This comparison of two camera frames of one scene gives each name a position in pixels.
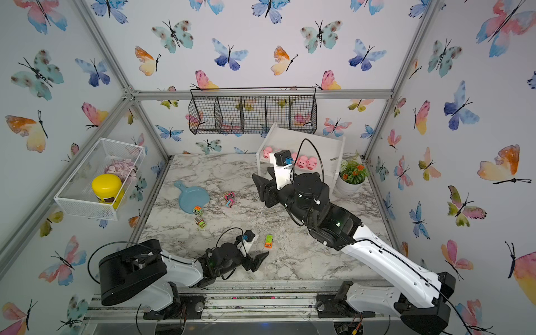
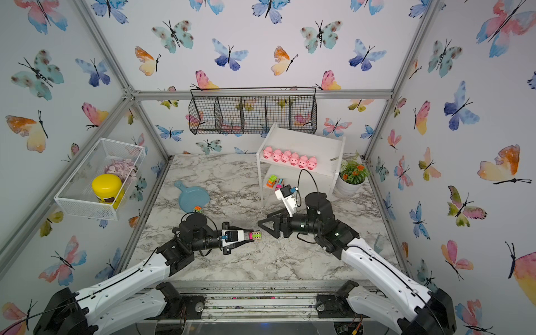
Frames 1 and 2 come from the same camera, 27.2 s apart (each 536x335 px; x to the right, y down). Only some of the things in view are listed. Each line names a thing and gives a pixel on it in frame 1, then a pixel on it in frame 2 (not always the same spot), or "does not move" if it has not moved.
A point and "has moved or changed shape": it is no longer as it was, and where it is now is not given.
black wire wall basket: [252, 110] does not move
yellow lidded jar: [107, 188] does not move
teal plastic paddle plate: [189, 197] does not move
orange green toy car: [269, 241] has moved or changed shape
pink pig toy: [266, 153] does not move
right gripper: [271, 191] → [285, 222]
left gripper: [258, 260] → [241, 243]
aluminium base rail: [256, 299] does not move
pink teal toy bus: [229, 204] → [279, 183]
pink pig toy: [301, 161] does not move
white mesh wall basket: [101, 184] does not move
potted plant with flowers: [352, 176] does not move
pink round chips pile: [125, 169] does not move
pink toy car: [230, 196] → [255, 235]
